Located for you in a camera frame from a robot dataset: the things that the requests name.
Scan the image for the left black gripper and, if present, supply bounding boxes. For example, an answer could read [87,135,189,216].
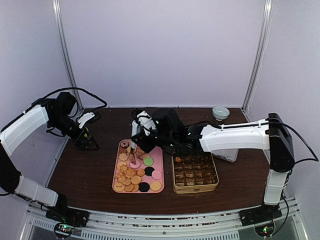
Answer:
[48,113,99,151]

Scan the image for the metal serving tongs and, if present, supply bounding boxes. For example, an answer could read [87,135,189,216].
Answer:
[129,120,142,153]

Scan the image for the brown leaf cookie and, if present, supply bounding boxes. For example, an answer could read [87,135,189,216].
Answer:
[175,157,183,163]

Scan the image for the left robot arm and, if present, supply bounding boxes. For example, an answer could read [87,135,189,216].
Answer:
[0,91,101,222]

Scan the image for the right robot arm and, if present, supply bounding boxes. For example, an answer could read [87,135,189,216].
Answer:
[131,108,295,221]

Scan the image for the green sandwich cookie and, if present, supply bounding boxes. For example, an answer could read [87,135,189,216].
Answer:
[143,156,154,167]

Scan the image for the chocolate sprinkle donut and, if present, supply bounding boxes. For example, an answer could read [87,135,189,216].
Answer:
[120,141,130,149]

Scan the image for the pink sandwich cookie upper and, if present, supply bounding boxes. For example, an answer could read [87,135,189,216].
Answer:
[129,161,141,169]

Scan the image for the pink sandwich cookie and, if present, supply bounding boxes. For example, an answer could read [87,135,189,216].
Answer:
[129,161,141,169]
[151,170,162,180]

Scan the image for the black sandwich cookie upper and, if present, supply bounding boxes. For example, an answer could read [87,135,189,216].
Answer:
[144,166,155,177]

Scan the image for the black sandwich cookie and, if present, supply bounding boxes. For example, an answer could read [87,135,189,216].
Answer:
[144,166,155,177]
[138,182,150,193]

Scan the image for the pink plastic tray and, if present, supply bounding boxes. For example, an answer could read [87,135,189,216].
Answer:
[112,139,165,194]

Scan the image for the pink sandwich cookie lower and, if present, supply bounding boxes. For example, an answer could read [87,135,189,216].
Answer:
[151,170,162,180]

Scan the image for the beige round biscuit corner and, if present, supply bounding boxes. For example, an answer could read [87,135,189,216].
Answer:
[149,181,162,192]

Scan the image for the black sandwich cookie lower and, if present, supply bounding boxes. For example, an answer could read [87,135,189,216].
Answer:
[138,182,150,193]

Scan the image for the biscuit with pink stick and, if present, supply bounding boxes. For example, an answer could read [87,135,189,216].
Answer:
[113,182,126,192]

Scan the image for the gold cookie tin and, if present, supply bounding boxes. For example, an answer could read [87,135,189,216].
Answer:
[171,152,219,194]

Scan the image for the pale ceramic bowl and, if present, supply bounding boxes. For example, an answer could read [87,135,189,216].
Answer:
[212,105,230,121]

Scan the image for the silver tin lid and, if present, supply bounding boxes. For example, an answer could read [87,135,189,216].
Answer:
[211,148,239,163]

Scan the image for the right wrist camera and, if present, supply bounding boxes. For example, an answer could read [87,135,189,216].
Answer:
[131,108,157,131]

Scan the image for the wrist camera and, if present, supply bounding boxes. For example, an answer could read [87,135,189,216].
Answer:
[131,108,157,131]
[76,111,102,129]

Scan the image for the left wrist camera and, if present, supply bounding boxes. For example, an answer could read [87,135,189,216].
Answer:
[76,111,102,129]

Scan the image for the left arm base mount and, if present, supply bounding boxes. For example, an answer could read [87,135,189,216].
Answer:
[45,208,90,239]

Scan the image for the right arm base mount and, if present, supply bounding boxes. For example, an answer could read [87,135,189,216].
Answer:
[239,205,282,238]

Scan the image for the left aluminium frame post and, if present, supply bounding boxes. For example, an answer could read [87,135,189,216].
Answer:
[52,0,84,112]

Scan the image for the aluminium frame post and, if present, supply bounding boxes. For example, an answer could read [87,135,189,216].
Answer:
[52,0,84,112]
[242,0,274,114]

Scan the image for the right aluminium frame post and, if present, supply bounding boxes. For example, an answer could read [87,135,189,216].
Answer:
[242,0,274,114]

